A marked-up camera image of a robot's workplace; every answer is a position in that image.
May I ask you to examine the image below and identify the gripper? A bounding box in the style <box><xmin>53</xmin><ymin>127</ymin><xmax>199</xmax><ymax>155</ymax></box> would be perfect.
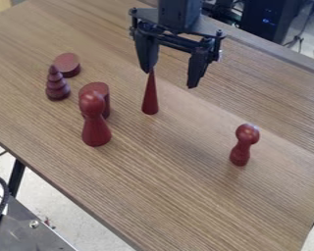
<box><xmin>127</xmin><ymin>7</ymin><xmax>230</xmax><ymax>89</ymax></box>

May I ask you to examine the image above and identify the red wooden cone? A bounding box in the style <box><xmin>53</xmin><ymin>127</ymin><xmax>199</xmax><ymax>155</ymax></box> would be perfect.
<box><xmin>139</xmin><ymin>68</ymin><xmax>160</xmax><ymax>116</ymax></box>

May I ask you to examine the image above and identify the tall red wooden cylinder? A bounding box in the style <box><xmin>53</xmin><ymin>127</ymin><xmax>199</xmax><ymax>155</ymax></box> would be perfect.
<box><xmin>77</xmin><ymin>81</ymin><xmax>112</xmax><ymax>120</ymax></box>

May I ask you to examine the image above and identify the large red wooden pawn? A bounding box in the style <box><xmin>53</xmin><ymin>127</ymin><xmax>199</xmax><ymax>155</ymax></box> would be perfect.
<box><xmin>78</xmin><ymin>90</ymin><xmax>114</xmax><ymax>148</ymax></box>

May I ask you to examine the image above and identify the flat red wooden disc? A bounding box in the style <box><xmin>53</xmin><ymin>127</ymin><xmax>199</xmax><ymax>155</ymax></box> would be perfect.
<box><xmin>52</xmin><ymin>52</ymin><xmax>82</xmax><ymax>78</ymax></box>

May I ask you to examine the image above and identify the black computer tower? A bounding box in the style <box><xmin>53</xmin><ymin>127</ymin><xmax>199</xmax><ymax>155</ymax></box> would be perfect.
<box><xmin>239</xmin><ymin>0</ymin><xmax>307</xmax><ymax>45</ymax></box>

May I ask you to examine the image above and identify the small red wooden pawn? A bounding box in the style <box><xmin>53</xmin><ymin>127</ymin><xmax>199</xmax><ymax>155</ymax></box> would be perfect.
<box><xmin>228</xmin><ymin>123</ymin><xmax>262</xmax><ymax>168</ymax></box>

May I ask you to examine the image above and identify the dark red ringed cone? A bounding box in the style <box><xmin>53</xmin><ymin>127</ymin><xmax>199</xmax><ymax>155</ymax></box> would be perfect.
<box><xmin>44</xmin><ymin>64</ymin><xmax>73</xmax><ymax>102</ymax></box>

